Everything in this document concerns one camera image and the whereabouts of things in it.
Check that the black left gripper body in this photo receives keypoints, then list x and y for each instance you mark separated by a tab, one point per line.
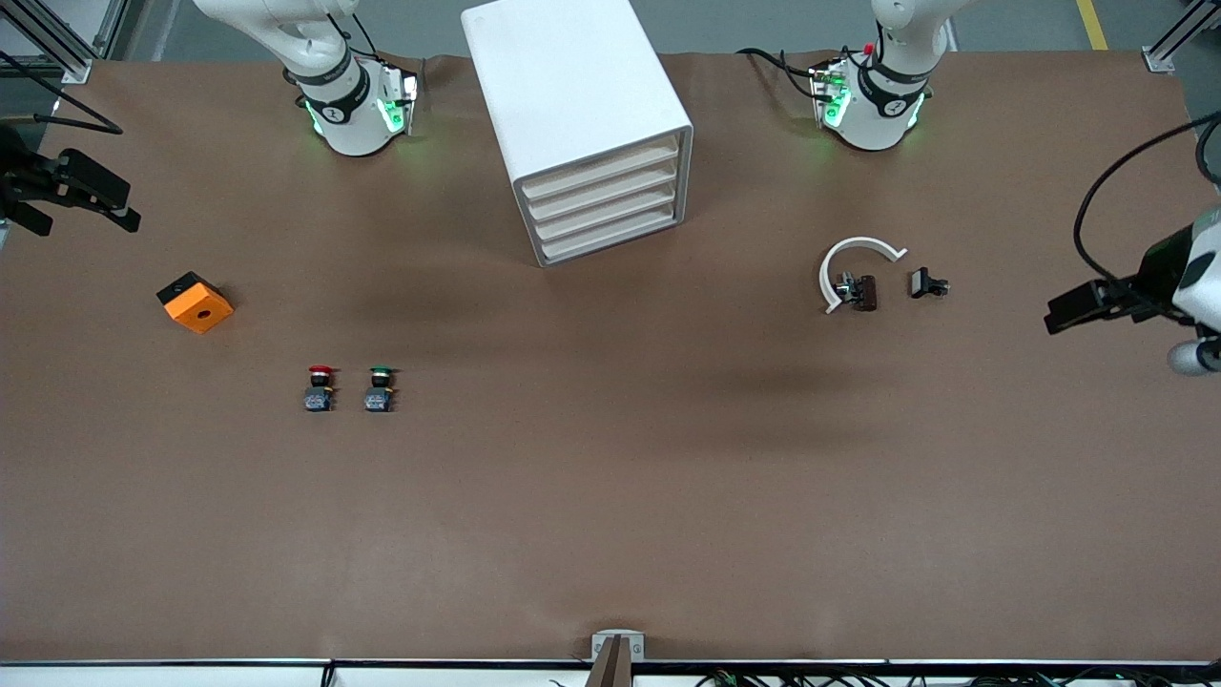
1155	269

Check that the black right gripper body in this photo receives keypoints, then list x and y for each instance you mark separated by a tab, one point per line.
13	177

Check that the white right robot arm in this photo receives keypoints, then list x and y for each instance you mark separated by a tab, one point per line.
348	114

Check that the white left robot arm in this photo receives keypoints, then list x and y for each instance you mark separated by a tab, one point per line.
873	119

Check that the orange and black block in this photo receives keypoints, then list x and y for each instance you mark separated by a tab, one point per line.
198	307

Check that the small black clip part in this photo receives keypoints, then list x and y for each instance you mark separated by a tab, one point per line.
921	282

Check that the small brown electrical component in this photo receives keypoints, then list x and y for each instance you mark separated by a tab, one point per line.
863	292

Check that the white curved plastic part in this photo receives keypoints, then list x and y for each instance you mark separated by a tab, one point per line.
858	244

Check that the brown table cover mat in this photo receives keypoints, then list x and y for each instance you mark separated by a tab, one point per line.
610	496

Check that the aluminium frame profile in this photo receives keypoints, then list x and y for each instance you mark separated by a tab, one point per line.
1178	38
57	43

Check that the red push button switch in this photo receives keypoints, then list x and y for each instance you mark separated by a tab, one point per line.
319	395

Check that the green push button switch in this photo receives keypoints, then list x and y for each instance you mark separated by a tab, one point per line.
379	395

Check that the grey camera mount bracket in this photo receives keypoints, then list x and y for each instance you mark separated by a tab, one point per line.
618	647

